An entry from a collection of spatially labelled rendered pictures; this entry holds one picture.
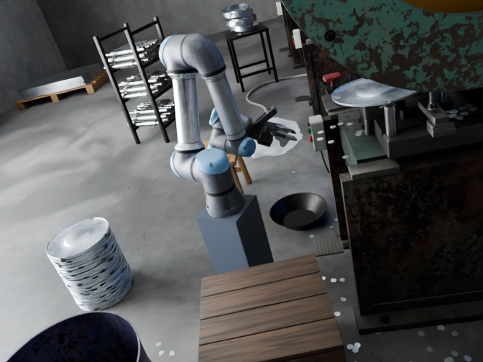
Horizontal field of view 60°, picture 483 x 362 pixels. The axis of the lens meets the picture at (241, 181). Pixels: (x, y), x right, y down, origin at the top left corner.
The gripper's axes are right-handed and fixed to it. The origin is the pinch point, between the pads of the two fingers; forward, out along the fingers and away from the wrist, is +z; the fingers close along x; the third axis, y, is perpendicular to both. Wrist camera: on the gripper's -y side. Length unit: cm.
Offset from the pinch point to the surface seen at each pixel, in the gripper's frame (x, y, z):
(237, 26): -272, 18, -35
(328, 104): 26.8, -24.5, 1.4
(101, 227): 7, 69, -71
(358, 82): 12.3, -30.6, 12.2
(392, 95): 33, -35, 17
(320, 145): 3.8, 0.0, 10.9
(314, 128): 3.8, -6.2, 6.0
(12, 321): 25, 125, -103
